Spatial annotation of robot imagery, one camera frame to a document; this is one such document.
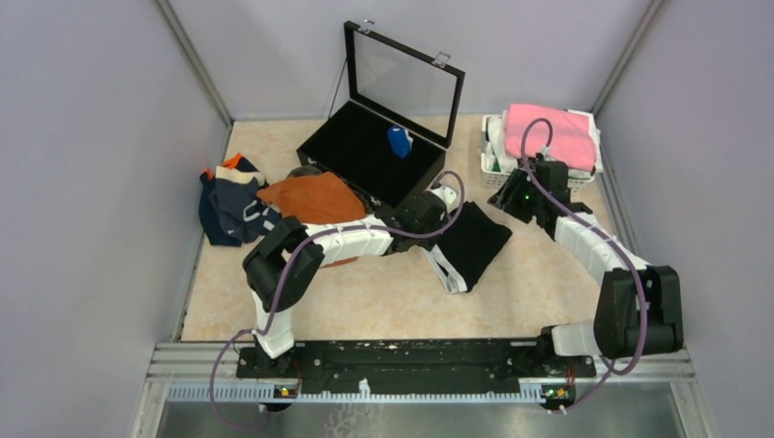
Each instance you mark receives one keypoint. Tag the black display case glass lid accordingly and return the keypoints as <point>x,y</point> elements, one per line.
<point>389,83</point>

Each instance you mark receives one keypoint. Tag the royal blue underwear white trim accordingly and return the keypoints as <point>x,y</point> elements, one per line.
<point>400,140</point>

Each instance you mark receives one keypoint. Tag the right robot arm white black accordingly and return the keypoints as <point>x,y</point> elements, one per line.
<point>639,310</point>

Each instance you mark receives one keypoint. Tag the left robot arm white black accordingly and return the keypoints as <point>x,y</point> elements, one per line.
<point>281,267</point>

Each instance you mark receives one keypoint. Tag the navy underwear orange waistband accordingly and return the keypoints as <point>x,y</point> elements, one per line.
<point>211,217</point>

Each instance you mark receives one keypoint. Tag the pink folded cloth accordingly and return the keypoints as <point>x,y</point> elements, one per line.
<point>571,141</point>

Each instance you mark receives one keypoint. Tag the black underwear white trim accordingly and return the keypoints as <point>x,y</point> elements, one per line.
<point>464,252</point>

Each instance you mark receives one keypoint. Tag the dark blue underwear cream waistband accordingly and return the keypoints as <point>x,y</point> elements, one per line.
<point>259,217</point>

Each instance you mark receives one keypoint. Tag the orange underwear cream waistband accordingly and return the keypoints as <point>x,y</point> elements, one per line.
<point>314,199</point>

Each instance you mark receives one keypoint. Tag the white cloths in basket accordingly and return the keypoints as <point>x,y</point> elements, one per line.
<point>499,145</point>

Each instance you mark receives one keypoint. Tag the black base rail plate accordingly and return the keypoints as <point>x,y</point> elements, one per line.
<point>414,366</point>

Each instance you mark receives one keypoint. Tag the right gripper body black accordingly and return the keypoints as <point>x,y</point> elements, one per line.
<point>520,198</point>

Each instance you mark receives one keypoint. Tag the white plastic basket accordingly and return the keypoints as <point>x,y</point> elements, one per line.
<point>493,172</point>

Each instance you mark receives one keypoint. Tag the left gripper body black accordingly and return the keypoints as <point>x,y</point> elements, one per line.
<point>439,223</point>

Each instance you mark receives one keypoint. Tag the olive grey underwear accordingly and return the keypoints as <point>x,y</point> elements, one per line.
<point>304,170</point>

